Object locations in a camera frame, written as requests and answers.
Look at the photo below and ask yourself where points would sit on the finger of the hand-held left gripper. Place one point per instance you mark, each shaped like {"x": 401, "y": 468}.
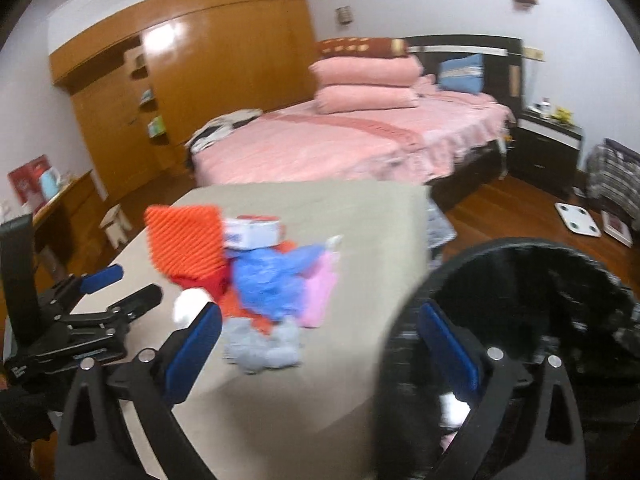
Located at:
{"x": 102, "y": 278}
{"x": 137, "y": 300}

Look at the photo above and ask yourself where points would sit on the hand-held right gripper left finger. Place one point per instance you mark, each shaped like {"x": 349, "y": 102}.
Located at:
{"x": 192, "y": 355}

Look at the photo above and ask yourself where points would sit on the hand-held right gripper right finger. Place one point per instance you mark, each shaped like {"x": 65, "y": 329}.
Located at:
{"x": 450, "y": 350}

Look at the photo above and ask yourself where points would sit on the grey cloth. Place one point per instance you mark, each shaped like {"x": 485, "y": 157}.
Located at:
{"x": 260, "y": 350}

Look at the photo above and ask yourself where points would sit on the red fleece cloth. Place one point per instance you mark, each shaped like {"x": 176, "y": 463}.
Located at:
{"x": 207, "y": 282}

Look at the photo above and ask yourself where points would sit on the orange mesh net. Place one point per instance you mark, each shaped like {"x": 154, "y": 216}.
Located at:
{"x": 185, "y": 240}

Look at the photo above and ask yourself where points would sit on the black bag lined trash bin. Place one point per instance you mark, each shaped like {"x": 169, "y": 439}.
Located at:
{"x": 525, "y": 285}

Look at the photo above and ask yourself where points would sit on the blue plastic bag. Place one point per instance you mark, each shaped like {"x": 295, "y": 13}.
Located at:
{"x": 270, "y": 280}

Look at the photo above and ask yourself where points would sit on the white cardboard box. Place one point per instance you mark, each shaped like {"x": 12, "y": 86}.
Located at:
{"x": 255, "y": 232}

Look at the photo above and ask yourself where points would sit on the pink face mask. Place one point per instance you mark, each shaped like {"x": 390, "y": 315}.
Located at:
{"x": 320, "y": 290}

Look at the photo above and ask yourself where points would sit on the white fluffy ball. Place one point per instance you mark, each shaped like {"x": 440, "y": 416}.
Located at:
{"x": 190, "y": 306}

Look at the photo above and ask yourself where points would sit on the white stool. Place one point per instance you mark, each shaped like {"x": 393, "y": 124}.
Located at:
{"x": 115, "y": 222}

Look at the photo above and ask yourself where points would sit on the wooden side desk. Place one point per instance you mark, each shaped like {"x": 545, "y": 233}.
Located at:
{"x": 75, "y": 197}

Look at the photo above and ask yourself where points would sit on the light blue kettle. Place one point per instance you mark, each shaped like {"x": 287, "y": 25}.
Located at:
{"x": 50, "y": 185}

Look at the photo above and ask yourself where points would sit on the red box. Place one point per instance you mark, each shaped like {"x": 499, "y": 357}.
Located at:
{"x": 25, "y": 180}

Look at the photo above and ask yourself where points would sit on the silver blister pack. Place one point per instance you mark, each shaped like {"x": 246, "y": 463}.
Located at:
{"x": 442, "y": 225}

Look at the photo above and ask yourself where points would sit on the white bathroom scale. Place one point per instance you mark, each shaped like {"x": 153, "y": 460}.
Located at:
{"x": 577, "y": 219}

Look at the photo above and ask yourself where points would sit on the black and white cloth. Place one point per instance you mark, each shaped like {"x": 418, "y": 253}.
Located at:
{"x": 220, "y": 130}

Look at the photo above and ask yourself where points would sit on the pink and white scale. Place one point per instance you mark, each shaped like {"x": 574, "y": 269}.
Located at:
{"x": 617, "y": 227}

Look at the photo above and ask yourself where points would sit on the dark nightstand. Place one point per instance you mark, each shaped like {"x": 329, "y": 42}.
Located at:
{"x": 540, "y": 150}

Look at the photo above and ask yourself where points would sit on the plaid cloth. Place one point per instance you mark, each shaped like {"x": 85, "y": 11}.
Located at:
{"x": 615, "y": 180}

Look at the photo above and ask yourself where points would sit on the bed with pink bedspread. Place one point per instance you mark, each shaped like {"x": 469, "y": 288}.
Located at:
{"x": 325, "y": 145}

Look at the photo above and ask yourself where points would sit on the wooden wardrobe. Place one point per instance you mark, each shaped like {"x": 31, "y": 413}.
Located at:
{"x": 225, "y": 60}

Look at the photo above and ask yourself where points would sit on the yellow plush toy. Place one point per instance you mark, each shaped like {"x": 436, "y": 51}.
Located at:
{"x": 562, "y": 115}

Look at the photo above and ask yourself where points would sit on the small bottle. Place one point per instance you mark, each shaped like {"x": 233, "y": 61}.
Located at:
{"x": 544, "y": 106}

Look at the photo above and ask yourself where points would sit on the pink pillow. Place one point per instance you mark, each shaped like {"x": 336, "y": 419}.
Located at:
{"x": 365, "y": 99}

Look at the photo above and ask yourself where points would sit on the blue cushion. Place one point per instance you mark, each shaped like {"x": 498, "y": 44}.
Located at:
{"x": 461, "y": 74}

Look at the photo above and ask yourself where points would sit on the dark wooden headboard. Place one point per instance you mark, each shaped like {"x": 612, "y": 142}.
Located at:
{"x": 500, "y": 75}

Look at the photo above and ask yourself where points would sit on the pink folded blankets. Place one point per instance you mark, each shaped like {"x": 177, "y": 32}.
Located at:
{"x": 365, "y": 71}

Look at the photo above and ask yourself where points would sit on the brown dotted bolster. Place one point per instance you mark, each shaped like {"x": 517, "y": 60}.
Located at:
{"x": 360, "y": 47}

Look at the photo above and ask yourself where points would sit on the wall socket strip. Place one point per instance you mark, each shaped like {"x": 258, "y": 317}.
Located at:
{"x": 533, "y": 53}

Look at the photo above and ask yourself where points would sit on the small wall lamp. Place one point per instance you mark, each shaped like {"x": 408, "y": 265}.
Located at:
{"x": 344, "y": 15}

